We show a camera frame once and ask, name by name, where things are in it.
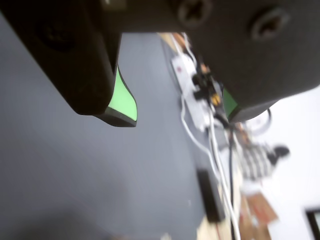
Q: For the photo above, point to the black power adapter brick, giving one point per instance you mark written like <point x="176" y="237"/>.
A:
<point x="210" y="197"/>

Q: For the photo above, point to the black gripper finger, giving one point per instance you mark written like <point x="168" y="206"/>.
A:
<point x="250" y="62"/>
<point x="75" y="62"/>

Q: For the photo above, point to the black plugs cluster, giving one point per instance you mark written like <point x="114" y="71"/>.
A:
<point x="202" y="80"/>

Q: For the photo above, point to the brown cardboard piece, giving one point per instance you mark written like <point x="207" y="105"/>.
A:
<point x="262" y="215"/>

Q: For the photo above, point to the white tape roll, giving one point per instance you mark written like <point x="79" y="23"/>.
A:
<point x="258" y="123"/>

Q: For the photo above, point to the black white striped object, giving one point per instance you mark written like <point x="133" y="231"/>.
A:
<point x="257" y="162"/>

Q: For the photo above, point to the white power strip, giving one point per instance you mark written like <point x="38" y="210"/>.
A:
<point x="186" y="80"/>

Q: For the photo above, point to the narrow dark grey mat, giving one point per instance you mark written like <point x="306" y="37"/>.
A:
<point x="155" y="140"/>

